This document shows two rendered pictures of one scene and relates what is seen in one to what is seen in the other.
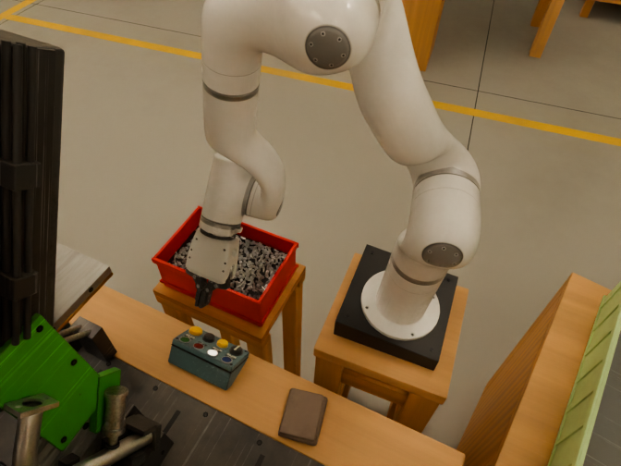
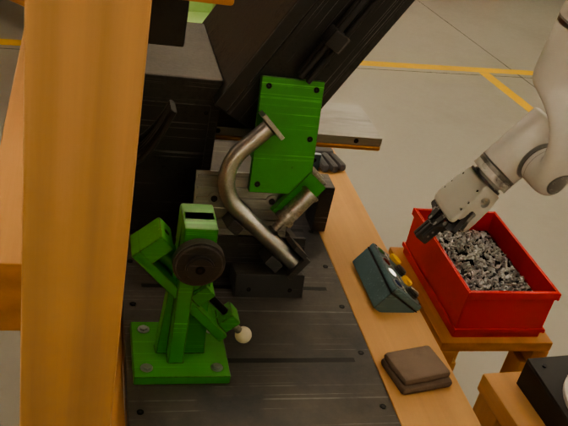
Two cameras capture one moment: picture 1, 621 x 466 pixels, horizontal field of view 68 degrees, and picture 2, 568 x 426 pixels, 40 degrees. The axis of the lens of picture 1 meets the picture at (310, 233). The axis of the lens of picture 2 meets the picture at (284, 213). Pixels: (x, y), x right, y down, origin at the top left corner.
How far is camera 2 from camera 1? 81 cm
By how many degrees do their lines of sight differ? 40
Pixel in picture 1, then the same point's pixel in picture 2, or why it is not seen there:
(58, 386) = (289, 142)
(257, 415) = (379, 341)
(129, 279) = not seen: hidden behind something
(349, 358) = (510, 407)
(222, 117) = (554, 45)
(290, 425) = (398, 357)
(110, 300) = (353, 207)
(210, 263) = (456, 196)
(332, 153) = not seen: outside the picture
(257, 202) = (537, 161)
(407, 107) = not seen: outside the picture
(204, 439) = (324, 315)
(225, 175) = (529, 122)
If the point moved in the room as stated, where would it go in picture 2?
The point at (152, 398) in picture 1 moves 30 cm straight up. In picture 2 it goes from (316, 268) to (350, 133)
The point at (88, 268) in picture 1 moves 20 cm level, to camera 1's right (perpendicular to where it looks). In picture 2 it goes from (367, 130) to (435, 178)
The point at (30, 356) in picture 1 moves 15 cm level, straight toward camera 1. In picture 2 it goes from (297, 100) to (297, 137)
